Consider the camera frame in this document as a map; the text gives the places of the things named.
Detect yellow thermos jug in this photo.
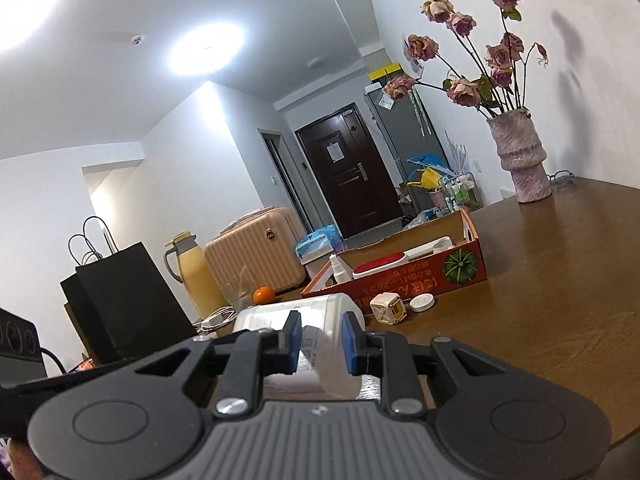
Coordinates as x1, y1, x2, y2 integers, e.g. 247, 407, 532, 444
163, 231, 229, 319

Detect orange cardboard box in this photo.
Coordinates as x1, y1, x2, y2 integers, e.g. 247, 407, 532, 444
301, 208, 489, 311

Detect white charger with cable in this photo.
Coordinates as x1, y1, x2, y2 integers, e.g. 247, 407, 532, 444
197, 306, 236, 334

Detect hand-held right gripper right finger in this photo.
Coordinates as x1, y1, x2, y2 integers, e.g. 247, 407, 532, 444
341, 312, 520, 418

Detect red and white lint brush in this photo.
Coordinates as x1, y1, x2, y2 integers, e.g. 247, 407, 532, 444
352, 252, 407, 279

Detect wire rack with bottles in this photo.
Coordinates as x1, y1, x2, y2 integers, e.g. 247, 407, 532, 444
442, 172, 484, 211

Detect white printed cube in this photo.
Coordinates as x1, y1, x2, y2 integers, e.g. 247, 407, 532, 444
369, 292, 406, 324

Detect glass cup with straw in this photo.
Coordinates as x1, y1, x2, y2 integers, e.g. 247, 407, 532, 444
219, 264, 254, 311

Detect yellow box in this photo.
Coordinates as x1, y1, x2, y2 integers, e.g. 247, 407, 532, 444
368, 62, 404, 83

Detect purple decorative plant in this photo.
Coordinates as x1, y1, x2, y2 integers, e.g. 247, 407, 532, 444
444, 132, 469, 176

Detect dried pink roses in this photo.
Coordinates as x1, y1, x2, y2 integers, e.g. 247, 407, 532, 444
382, 0, 549, 121

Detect white long-handled tool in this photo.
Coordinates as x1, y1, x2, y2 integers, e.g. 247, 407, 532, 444
402, 236, 454, 261

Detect white and blue storage box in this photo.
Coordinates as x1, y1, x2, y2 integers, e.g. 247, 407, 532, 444
294, 226, 346, 281

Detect pink textured vase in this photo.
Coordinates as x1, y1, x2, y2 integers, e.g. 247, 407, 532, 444
487, 109, 551, 205

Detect pink ribbed suitcase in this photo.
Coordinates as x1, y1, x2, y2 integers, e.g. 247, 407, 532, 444
203, 206, 307, 296

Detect round ceiling light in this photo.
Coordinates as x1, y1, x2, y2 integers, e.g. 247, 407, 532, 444
167, 22, 246, 76

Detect small white spray bottle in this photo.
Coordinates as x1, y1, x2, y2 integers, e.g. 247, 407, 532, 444
328, 254, 351, 284

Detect grey refrigerator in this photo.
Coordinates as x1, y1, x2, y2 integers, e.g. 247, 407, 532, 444
363, 77, 451, 201

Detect black paper bag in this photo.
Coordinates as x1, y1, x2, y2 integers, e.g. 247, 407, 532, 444
68, 215, 197, 364

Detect yellow watering can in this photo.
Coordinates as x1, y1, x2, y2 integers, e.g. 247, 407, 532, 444
407, 167, 444, 194

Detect dark brown paper bag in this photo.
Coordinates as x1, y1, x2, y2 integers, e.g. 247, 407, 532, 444
60, 274, 92, 362

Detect dark brown entrance door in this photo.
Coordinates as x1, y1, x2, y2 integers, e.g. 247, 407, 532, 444
294, 102, 404, 239

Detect white pill bottle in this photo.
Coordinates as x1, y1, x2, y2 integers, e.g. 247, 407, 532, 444
233, 292, 366, 401

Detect side room door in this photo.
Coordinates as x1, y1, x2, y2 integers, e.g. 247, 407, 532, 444
257, 128, 314, 234

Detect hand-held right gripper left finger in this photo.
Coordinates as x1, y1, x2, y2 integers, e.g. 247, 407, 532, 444
126, 310, 304, 418

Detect bright ceiling light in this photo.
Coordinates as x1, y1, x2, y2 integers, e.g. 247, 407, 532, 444
0, 0, 62, 57

